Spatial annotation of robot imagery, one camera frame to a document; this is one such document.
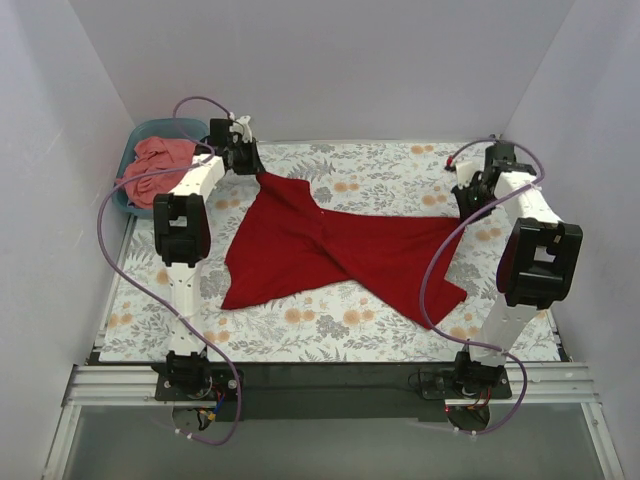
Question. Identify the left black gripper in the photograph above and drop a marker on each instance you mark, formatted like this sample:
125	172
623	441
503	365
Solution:
248	160

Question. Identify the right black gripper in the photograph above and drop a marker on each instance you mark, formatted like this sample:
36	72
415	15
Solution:
467	201

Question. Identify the dark red t shirt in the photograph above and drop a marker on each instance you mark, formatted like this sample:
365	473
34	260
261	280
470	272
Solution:
287	244

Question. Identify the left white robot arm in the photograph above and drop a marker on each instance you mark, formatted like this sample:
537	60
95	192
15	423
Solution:
183	241

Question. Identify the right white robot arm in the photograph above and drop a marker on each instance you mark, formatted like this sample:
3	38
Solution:
535	270

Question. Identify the blue plastic basket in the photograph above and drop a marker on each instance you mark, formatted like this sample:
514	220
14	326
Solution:
164	128

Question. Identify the pink t shirt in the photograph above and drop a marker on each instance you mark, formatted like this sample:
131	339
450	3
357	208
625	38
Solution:
162	161

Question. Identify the floral patterned table mat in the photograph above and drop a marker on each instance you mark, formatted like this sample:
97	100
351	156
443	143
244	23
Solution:
339	322

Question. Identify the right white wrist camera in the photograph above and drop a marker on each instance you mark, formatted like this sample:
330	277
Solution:
465	171

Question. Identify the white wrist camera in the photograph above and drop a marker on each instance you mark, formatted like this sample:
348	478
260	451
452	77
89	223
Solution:
465	171
240	127

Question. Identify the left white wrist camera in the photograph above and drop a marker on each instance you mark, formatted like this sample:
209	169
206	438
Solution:
240	127

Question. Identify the aluminium frame rail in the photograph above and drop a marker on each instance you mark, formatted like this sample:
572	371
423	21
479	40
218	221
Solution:
110	426

